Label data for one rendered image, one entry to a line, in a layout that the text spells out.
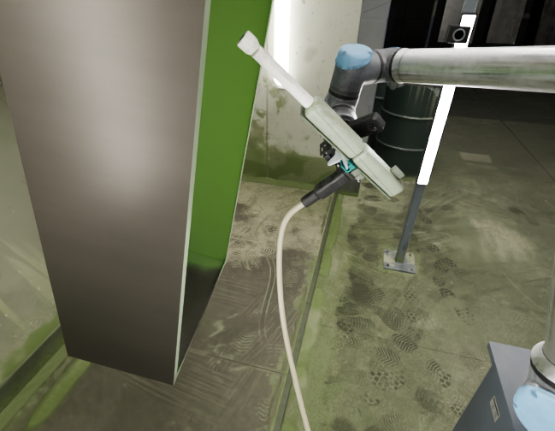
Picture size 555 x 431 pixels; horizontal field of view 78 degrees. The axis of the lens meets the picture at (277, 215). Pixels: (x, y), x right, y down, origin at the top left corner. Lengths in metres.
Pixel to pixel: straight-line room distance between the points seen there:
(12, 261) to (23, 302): 0.19
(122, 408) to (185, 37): 1.50
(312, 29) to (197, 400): 2.36
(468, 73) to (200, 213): 1.06
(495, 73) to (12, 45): 0.91
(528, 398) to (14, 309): 1.83
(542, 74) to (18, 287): 1.97
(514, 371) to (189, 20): 1.15
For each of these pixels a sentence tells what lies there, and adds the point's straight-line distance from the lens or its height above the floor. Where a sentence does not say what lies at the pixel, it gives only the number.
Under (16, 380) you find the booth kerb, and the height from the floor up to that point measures 0.12.
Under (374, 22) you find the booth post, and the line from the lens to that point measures 2.70.
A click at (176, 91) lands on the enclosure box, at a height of 1.37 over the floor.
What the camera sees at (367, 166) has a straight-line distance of 0.79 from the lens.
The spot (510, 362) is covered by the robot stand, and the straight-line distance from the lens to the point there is 1.24.
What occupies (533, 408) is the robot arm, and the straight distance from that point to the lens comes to 0.92.
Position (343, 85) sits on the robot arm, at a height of 1.30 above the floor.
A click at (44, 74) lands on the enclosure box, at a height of 1.38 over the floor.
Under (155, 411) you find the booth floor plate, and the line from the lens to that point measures 1.71.
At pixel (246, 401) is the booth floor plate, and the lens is 1.67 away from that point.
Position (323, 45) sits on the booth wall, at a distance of 2.74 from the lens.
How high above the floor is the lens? 1.51
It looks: 33 degrees down
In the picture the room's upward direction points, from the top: 1 degrees clockwise
